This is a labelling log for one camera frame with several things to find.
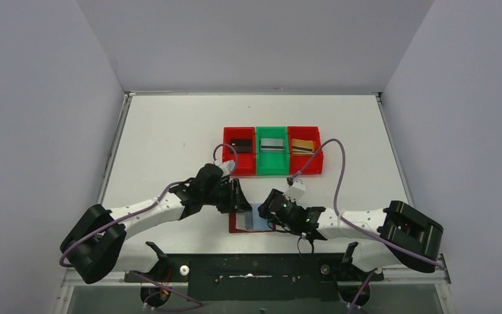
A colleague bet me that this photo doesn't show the right red bin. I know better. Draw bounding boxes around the right red bin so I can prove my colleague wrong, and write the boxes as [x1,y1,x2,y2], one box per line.
[287,126,324,175]

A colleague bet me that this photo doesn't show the red bin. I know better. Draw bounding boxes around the red bin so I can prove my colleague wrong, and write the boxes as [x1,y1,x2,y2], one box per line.
[287,126,324,175]
[223,127,256,176]

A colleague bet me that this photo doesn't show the green middle bin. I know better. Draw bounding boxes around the green middle bin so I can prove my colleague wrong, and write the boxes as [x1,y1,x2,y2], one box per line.
[255,126,290,176]

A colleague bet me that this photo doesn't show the left red bin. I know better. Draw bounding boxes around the left red bin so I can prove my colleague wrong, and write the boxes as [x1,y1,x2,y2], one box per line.
[223,127,256,176]

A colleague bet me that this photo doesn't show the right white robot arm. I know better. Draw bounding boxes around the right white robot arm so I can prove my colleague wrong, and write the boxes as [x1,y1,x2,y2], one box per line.
[258,189,444,279]

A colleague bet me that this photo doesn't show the red leather card holder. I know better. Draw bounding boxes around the red leather card holder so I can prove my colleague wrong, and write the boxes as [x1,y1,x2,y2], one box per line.
[228,203,276,234]

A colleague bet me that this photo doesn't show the gold credit card in bin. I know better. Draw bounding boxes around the gold credit card in bin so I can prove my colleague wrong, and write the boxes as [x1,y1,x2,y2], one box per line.
[292,146,315,156]

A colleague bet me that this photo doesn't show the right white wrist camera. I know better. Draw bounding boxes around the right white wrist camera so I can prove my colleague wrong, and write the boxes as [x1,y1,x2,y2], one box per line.
[283,177,306,203]

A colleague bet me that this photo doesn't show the silver credit card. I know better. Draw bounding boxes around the silver credit card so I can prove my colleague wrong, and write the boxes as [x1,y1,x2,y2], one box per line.
[259,137,285,152]

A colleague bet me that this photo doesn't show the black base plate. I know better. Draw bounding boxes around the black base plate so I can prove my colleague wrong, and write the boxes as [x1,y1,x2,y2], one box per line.
[124,253,384,303]

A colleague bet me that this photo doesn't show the gold VIP card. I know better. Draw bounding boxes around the gold VIP card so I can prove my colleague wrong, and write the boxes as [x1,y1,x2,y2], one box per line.
[292,139,315,152]

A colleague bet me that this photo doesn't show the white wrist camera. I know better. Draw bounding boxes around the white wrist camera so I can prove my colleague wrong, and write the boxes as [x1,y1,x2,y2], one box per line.
[283,177,306,203]
[213,160,237,176]

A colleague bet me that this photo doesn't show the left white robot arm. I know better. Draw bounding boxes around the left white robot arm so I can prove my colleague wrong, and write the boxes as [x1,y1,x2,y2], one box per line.
[59,160,252,284]

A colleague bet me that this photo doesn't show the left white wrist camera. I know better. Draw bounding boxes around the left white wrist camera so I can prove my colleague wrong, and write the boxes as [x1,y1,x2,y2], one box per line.
[213,160,237,176]

